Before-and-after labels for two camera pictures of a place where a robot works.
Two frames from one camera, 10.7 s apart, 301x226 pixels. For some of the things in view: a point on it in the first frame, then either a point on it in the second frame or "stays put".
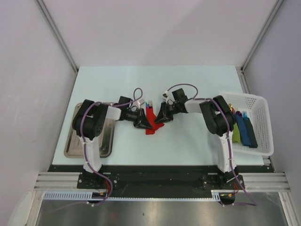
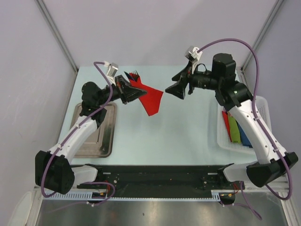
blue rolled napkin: x=244 y=136 stays put
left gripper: x=141 y=121 to x=126 y=92
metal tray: x=74 y=148 stays put
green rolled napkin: x=236 y=136 stays put
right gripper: x=162 y=117 to x=178 y=89
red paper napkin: x=151 y=117 to x=151 y=101
